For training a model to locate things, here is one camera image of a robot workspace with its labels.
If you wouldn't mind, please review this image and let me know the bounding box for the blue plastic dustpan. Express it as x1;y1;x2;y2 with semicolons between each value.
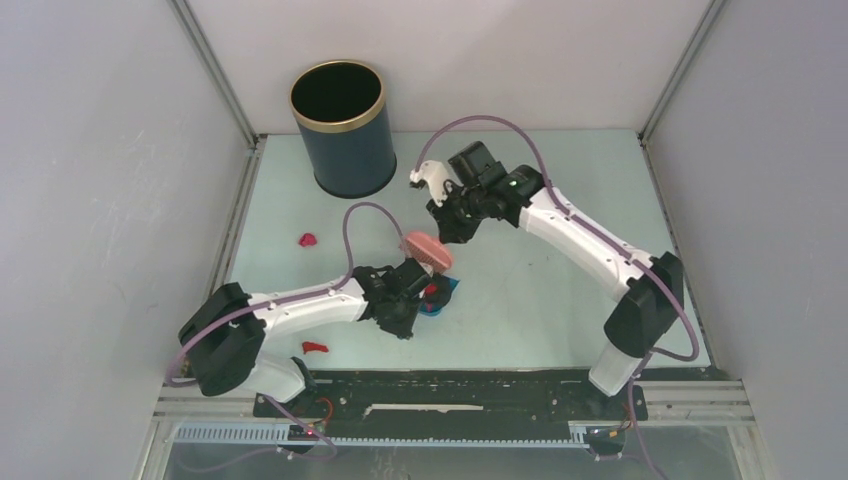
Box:
419;274;459;317

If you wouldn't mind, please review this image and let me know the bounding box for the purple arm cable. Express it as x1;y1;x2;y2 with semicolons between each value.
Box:
413;115;701;480
164;201;407;463

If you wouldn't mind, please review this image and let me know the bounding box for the small pink paper ball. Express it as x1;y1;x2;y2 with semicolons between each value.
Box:
298;233;318;248

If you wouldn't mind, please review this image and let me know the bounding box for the grey perforated cable tray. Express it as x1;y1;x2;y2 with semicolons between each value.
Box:
172;422;589;449

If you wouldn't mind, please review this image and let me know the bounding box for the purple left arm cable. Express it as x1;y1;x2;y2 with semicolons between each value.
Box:
164;201;407;463

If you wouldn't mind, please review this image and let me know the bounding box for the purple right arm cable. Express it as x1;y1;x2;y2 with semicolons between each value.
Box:
413;115;701;480

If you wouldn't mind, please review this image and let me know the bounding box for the red paper scrap front edge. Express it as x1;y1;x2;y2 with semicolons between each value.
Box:
301;341;329;354

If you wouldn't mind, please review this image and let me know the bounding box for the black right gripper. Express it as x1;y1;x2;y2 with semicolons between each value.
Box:
428;182;489;244

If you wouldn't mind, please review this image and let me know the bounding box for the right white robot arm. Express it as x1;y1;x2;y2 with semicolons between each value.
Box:
410;141;685;418

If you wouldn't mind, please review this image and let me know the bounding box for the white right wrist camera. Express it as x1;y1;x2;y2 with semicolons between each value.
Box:
409;160;458;207

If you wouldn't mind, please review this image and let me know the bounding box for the pink hand brush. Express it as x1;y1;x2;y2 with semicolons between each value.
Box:
404;231;454;273

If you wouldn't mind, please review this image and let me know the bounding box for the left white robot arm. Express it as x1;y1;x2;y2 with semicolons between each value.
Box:
178;258;434;417

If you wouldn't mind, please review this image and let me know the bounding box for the dark blue round trash bin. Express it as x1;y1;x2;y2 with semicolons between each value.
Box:
288;60;397;199

